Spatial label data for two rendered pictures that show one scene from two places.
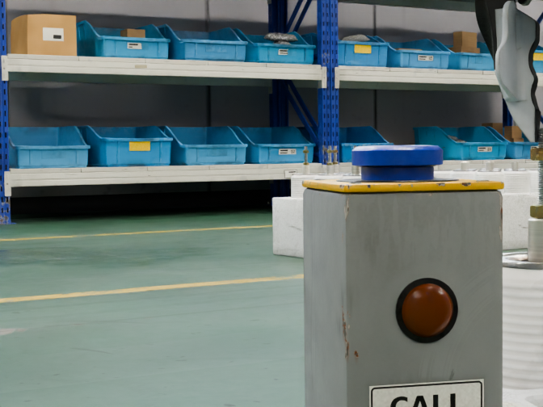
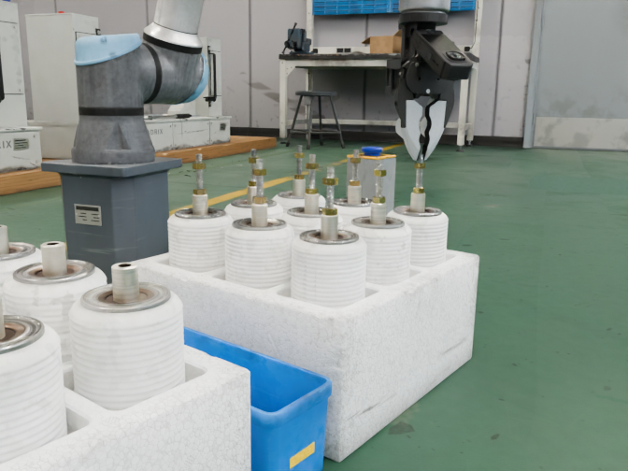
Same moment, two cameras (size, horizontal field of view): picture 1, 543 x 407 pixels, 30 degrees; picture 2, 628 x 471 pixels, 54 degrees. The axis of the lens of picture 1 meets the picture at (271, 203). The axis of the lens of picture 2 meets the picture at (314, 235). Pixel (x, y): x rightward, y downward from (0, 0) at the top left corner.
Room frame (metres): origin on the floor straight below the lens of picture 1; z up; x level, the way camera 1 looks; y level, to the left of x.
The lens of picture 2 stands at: (1.29, -0.93, 0.43)
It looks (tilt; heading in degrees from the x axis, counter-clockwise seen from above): 13 degrees down; 139
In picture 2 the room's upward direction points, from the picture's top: 1 degrees clockwise
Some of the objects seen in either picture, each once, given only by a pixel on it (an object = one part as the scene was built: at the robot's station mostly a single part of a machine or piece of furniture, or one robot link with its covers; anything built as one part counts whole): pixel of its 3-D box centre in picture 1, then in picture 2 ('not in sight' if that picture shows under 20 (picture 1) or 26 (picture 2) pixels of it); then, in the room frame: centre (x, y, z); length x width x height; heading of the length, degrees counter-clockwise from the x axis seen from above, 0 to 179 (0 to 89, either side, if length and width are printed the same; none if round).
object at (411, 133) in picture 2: not in sight; (405, 128); (0.65, -0.19, 0.38); 0.06 x 0.03 x 0.09; 155
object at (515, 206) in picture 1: (490, 217); not in sight; (3.46, -0.75, 0.09); 0.39 x 0.39 x 0.18; 32
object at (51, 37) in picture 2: not in sight; (133, 88); (-2.45, 0.80, 0.45); 1.51 x 0.57 x 0.74; 119
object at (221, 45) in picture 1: (197, 45); not in sight; (5.47, 0.39, 0.89); 0.50 x 0.38 x 0.21; 27
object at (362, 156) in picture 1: (397, 168); (371, 152); (0.45, -0.06, 0.32); 0.04 x 0.04 x 0.02
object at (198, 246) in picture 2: not in sight; (202, 273); (0.49, -0.46, 0.16); 0.10 x 0.10 x 0.18
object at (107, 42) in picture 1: (119, 42); not in sight; (5.29, 0.78, 0.89); 0.50 x 0.38 x 0.21; 30
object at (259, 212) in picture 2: not in sight; (259, 215); (0.61, -0.44, 0.26); 0.02 x 0.02 x 0.03
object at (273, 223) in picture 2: not in sight; (259, 224); (0.61, -0.44, 0.25); 0.08 x 0.08 x 0.01
